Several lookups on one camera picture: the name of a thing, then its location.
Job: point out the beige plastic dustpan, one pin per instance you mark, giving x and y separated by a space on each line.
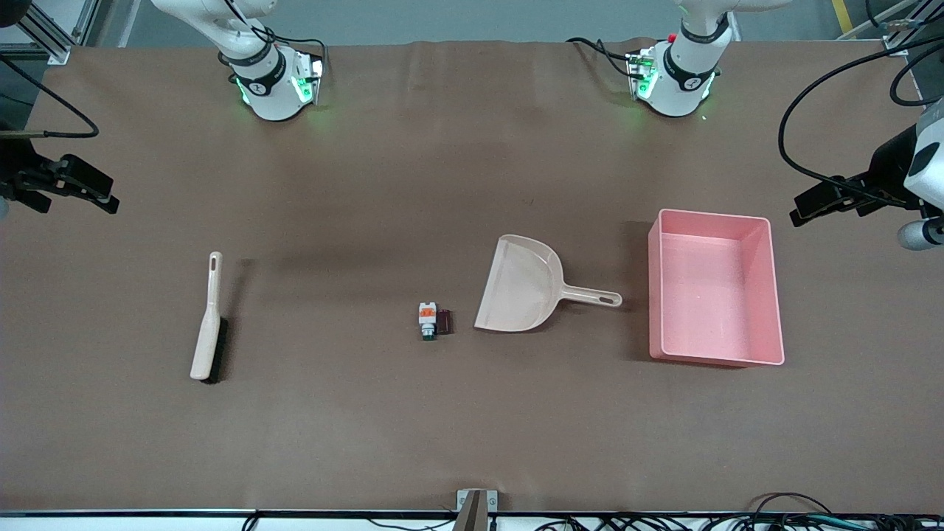
516 287

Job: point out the metal table edge bracket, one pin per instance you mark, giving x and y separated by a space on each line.
463 501

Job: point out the pink plastic bin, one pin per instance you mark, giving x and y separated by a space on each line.
708 295

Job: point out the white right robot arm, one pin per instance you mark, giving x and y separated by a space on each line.
273 96

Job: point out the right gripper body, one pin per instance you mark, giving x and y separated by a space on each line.
16 167

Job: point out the aluminium frame profile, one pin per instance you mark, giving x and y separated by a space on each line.
896 46
55 50

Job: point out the white table edge rail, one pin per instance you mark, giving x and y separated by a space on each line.
147 522

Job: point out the white push button switch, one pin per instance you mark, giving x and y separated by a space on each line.
428 316

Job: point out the beige hand brush black bristles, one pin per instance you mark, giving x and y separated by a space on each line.
209 324

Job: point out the dark red cylindrical capacitor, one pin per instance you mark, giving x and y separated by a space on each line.
444 321

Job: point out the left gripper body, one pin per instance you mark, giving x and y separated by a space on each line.
887 171

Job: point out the brown table mat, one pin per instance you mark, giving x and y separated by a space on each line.
472 184

